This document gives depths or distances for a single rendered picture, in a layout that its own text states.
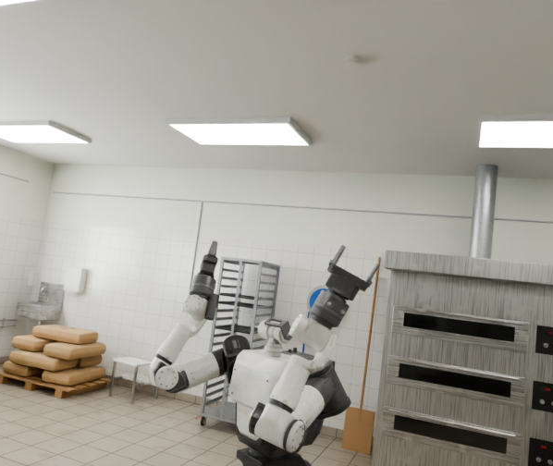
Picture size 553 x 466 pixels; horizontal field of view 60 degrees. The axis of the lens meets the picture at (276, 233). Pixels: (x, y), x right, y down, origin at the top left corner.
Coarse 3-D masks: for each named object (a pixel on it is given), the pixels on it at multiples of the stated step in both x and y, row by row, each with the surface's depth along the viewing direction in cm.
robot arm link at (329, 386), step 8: (320, 376) 142; (328, 376) 143; (336, 376) 145; (312, 384) 139; (320, 384) 139; (328, 384) 141; (336, 384) 143; (320, 392) 137; (328, 392) 140; (336, 392) 143; (344, 392) 145; (328, 400) 140; (336, 400) 142; (344, 400) 143; (328, 408) 143; (336, 408) 142
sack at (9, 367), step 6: (6, 366) 584; (12, 366) 582; (18, 366) 580; (24, 366) 578; (30, 366) 580; (6, 372) 586; (12, 372) 582; (18, 372) 578; (24, 372) 576; (30, 372) 579; (36, 372) 588; (42, 372) 597
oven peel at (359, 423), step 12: (372, 312) 523; (372, 324) 520; (348, 408) 506; (360, 408) 501; (348, 420) 503; (360, 420) 498; (372, 420) 495; (348, 432) 499; (360, 432) 495; (372, 432) 492; (348, 444) 496; (360, 444) 492
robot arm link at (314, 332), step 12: (312, 312) 132; (324, 312) 129; (300, 324) 130; (312, 324) 130; (324, 324) 130; (336, 324) 130; (300, 336) 130; (312, 336) 130; (324, 336) 130; (312, 348) 132; (324, 348) 131
